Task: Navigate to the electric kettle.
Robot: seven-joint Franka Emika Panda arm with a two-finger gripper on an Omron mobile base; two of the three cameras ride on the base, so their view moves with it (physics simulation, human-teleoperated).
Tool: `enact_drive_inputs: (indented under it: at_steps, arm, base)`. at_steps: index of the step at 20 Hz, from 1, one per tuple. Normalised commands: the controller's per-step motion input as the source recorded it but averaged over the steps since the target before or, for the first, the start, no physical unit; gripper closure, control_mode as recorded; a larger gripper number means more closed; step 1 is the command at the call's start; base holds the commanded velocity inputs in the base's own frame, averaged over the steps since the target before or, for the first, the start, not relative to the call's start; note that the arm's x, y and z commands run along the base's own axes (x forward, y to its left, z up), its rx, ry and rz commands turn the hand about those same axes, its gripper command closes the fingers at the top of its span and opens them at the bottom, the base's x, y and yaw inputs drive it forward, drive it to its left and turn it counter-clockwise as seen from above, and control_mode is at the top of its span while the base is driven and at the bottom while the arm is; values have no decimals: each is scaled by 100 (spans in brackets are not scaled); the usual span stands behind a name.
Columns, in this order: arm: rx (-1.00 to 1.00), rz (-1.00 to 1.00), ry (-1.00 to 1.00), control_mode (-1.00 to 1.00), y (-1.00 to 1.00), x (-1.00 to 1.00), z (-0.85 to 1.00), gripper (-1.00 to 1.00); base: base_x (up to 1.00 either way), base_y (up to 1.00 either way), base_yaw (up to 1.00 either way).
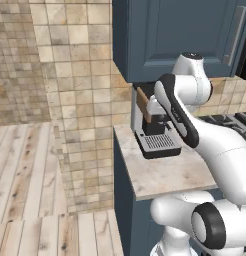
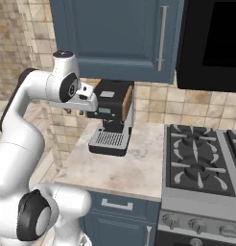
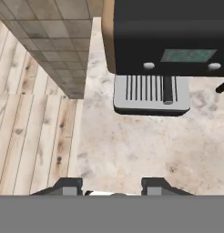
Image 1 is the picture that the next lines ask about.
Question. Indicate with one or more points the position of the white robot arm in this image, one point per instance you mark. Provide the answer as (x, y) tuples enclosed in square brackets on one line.
[(215, 146)]

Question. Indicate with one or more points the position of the silver and black coffee machine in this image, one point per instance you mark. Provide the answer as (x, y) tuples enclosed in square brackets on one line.
[(155, 141)]

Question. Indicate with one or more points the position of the blue base cabinet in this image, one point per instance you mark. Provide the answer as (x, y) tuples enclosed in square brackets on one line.
[(123, 200)]

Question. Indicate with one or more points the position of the blue cupboard door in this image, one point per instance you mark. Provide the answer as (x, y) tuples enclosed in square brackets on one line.
[(181, 30)]

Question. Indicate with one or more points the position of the black hob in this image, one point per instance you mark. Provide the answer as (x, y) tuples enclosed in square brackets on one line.
[(240, 121)]

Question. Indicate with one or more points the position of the blue wall cupboard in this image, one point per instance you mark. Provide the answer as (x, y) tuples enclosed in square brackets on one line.
[(125, 40)]

